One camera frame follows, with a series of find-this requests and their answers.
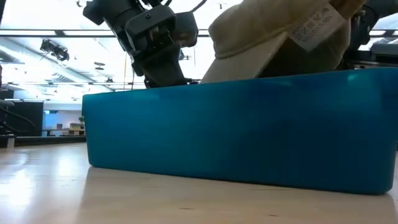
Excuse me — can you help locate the black ceiling light cluster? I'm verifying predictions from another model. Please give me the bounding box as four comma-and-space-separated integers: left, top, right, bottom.
39, 39, 71, 62

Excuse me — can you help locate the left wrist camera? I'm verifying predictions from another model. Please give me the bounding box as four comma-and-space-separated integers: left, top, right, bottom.
175, 11, 200, 49

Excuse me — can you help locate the wooden background desk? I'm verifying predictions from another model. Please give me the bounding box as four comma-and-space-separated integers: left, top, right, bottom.
42, 123, 86, 137

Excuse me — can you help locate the blue plastic bin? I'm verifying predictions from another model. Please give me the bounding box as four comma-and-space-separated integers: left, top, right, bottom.
81, 67, 398, 196

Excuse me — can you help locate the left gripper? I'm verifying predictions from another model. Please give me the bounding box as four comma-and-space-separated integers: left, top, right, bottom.
104, 3, 188, 88

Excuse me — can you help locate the cream corduroy cap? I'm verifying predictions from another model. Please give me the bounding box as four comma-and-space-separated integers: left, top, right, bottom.
200, 0, 366, 84

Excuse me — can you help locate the thick black ceiling beam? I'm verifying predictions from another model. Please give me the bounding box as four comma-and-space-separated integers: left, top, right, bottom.
0, 28, 398, 39

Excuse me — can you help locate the yellow hanging cable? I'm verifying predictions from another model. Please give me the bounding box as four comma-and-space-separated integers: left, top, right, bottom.
123, 52, 128, 91

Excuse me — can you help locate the dark wall panel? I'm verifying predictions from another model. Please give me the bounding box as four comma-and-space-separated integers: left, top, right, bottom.
6, 101, 44, 137

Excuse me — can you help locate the black low platform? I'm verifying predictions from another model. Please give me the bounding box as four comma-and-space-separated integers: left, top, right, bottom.
0, 134, 87, 149

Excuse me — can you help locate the thin black ceiling rail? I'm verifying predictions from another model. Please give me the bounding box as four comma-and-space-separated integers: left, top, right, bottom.
1, 81, 147, 86

